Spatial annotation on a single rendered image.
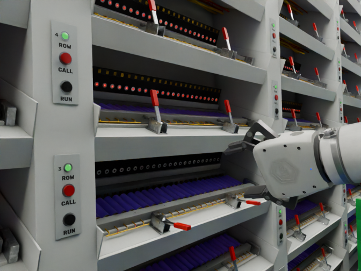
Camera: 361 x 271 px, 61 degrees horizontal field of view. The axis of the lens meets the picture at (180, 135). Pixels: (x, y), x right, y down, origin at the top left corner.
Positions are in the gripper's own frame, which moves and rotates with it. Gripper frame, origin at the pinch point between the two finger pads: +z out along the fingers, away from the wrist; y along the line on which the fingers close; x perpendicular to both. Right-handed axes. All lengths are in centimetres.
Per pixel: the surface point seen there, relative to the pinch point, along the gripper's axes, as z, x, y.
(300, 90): 10, 71, 3
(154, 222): 17.5, -10.1, 3.6
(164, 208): 18.8, -5.4, 3.5
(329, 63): 8, 116, 4
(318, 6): 3, 109, -22
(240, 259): 24.7, 16.2, 35.7
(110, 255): 15.1, -22.6, 1.2
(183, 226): 10.0, -10.2, 4.7
